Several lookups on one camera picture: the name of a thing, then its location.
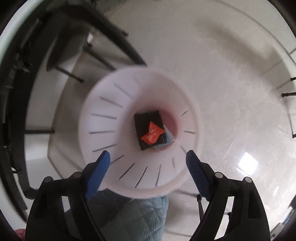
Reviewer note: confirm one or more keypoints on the black table leg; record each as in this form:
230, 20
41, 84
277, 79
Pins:
84, 11

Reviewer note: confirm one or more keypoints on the white slotted trash bin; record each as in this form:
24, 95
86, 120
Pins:
106, 123

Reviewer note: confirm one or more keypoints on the black square item in bin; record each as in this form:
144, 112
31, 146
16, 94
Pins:
141, 122

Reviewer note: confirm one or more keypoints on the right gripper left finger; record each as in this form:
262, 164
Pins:
46, 218

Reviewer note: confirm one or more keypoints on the black chair legs right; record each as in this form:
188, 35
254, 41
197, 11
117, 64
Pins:
285, 95

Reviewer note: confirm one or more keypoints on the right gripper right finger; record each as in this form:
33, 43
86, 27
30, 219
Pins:
247, 220

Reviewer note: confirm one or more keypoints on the teal quilted trouser leg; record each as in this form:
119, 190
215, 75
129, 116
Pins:
122, 218

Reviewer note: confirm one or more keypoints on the red wrapper piece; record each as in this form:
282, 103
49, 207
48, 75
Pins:
154, 133

